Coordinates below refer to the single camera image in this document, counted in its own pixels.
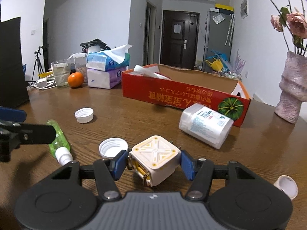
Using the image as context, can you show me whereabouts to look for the white cube power adapter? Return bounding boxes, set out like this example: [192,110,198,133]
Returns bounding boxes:
[127,136,181,187]

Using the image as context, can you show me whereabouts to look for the white cap near cube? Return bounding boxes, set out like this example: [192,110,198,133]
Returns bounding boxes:
[98,138,128,159]

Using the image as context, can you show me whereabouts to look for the black monitor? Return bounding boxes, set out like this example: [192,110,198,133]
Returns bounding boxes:
[0,17,29,108]

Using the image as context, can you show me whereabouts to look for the large white pill bottle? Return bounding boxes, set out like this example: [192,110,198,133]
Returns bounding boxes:
[179,103,234,149]

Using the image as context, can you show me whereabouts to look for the green spray bottle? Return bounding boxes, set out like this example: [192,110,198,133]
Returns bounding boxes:
[46,119,73,166]

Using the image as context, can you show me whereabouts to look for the white cap near box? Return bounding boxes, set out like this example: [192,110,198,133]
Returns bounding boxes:
[74,108,94,124]

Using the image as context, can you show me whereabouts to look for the clear plastic cup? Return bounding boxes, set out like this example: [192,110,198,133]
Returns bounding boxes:
[51,60,71,87]

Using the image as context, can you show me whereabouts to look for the orange fruit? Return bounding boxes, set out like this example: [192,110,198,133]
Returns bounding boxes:
[68,72,84,88]

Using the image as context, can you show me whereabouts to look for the orange cardboard box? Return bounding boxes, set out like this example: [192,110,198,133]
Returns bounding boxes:
[122,64,251,127]

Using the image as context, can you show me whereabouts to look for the clear food container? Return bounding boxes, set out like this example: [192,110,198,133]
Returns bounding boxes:
[72,53,88,83]

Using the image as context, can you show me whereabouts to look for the small white cup cap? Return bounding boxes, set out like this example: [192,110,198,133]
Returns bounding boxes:
[274,175,298,200]

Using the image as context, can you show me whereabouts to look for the yellow bag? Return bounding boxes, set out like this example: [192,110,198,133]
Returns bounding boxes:
[205,58,224,72]

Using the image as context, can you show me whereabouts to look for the blue tissue pack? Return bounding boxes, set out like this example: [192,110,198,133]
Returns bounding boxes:
[86,44,132,72]

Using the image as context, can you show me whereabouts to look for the purple hangers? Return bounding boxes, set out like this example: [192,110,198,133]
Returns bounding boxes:
[231,50,246,74]

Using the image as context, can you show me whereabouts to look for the pink textured vase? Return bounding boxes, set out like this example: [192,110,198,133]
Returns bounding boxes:
[275,51,306,124]

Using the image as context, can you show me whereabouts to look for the dark entrance door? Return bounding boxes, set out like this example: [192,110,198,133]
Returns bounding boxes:
[160,10,200,69]

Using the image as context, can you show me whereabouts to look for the grey refrigerator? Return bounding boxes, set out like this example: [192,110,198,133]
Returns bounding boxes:
[202,10,234,73]

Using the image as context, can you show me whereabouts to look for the dried pink roses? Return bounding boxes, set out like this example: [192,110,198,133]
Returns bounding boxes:
[269,0,306,56]

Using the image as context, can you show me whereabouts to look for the white charger with cable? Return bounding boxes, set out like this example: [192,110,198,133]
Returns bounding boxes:
[29,74,57,90]

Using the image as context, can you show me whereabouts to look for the camera tripod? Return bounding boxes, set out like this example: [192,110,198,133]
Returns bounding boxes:
[32,46,44,80]

